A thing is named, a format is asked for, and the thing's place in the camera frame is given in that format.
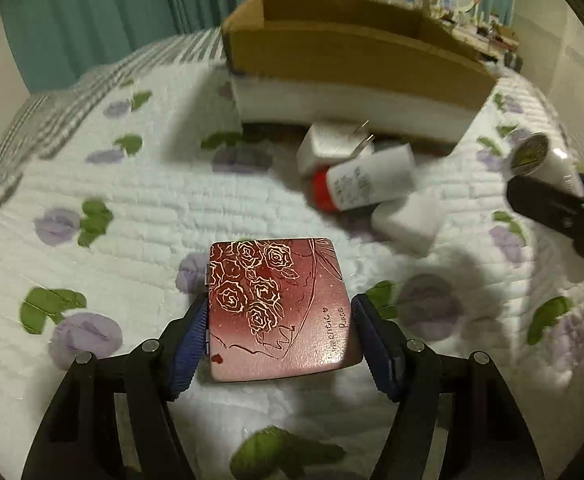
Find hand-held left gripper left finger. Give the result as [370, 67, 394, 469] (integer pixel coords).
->
[22, 291, 210, 480]

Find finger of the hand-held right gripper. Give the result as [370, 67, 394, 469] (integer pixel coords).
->
[505, 174, 584, 267]

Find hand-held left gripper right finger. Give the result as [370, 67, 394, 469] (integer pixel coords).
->
[350, 293, 546, 480]

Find white cylindrical bottle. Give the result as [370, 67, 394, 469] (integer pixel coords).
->
[502, 132, 584, 197]

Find red rose-print compact case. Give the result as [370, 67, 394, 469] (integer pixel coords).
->
[206, 238, 364, 383]

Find brown cardboard box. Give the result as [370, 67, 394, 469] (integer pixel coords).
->
[221, 0, 499, 112]

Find small white box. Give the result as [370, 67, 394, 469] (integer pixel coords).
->
[371, 192, 448, 256]

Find floral quilted blanket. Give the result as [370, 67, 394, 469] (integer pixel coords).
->
[0, 27, 584, 480]

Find white bottle with red cap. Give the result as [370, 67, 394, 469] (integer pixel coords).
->
[311, 143, 419, 213]

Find white plug charger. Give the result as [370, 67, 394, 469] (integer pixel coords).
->
[296, 121, 377, 177]

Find cluttered dressing table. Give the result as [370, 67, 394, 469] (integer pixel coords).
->
[342, 0, 523, 68]

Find grey striped pillow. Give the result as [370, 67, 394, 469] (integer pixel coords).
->
[0, 27, 227, 218]

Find teal curtain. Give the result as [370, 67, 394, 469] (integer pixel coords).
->
[0, 0, 285, 92]

